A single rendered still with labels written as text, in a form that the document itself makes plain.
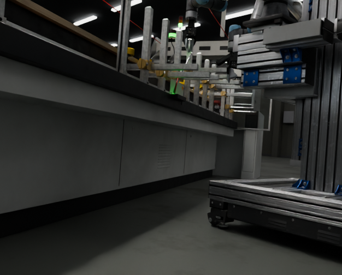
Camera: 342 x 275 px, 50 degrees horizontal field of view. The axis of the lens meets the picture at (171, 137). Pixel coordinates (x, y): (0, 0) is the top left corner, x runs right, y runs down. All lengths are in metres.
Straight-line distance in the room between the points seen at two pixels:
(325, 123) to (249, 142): 2.78
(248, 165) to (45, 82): 3.59
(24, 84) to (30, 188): 0.52
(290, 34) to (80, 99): 0.91
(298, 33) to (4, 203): 1.35
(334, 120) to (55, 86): 1.24
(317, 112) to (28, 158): 1.33
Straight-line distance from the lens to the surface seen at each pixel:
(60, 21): 1.67
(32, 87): 1.25
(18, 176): 1.53
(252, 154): 4.59
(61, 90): 1.36
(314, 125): 1.90
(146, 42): 1.99
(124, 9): 1.79
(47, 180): 1.66
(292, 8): 2.54
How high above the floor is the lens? 0.42
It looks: level
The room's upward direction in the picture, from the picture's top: 4 degrees clockwise
